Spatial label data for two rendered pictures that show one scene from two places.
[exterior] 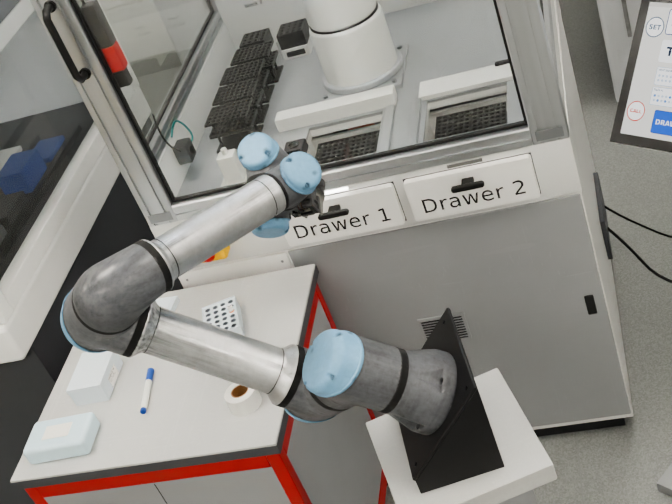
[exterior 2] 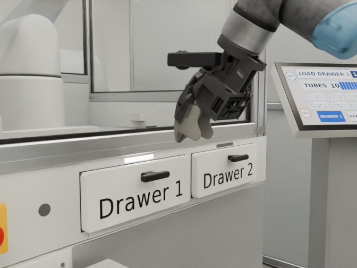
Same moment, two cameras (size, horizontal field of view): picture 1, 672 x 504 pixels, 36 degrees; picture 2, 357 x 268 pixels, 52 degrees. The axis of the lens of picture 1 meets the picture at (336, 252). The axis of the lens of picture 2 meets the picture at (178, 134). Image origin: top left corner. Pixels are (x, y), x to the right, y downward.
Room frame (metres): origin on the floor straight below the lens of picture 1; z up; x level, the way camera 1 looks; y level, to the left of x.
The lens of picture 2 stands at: (1.72, 0.63, 1.06)
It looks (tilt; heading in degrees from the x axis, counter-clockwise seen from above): 5 degrees down; 292
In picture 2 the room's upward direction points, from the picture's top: straight up
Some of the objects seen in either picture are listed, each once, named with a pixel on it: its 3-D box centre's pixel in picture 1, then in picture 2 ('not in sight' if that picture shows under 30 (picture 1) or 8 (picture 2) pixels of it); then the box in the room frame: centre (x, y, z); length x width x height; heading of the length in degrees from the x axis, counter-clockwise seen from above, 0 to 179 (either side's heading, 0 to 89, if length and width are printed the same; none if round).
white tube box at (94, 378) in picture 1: (95, 376); not in sight; (1.97, 0.62, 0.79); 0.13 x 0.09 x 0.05; 162
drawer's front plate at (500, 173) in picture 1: (471, 188); (227, 168); (1.96, -0.34, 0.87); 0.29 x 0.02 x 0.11; 70
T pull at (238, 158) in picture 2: (467, 183); (236, 157); (1.94, -0.33, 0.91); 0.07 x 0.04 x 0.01; 70
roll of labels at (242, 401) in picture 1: (243, 397); not in sight; (1.70, 0.30, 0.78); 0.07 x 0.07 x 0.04
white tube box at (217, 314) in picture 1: (223, 322); not in sight; (1.98, 0.30, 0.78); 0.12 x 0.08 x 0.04; 178
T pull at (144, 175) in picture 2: (334, 211); (151, 175); (2.05, -0.03, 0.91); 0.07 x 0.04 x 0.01; 70
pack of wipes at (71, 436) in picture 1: (61, 437); not in sight; (1.81, 0.70, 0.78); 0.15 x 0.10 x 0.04; 72
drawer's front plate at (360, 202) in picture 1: (339, 215); (142, 189); (2.07, -0.04, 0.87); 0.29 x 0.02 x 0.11; 70
